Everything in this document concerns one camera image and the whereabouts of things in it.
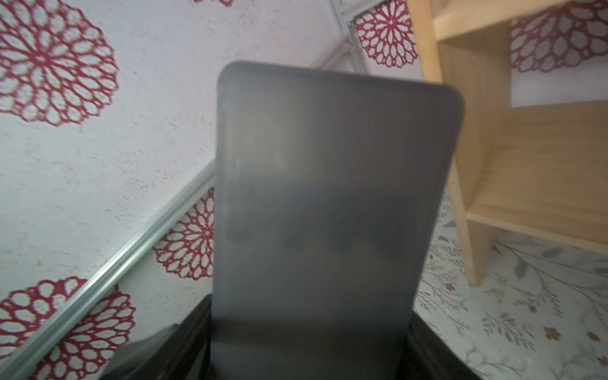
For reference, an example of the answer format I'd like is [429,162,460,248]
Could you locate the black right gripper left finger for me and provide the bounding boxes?
[101,294,212,379]

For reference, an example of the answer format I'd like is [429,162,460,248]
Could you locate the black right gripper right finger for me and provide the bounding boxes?
[398,312,481,380]

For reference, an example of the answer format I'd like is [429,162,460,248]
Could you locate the black pencil case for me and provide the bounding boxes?
[211,62,464,379]

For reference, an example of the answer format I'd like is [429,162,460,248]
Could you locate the wooden two-tier shelf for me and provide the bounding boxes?
[408,1,607,286]

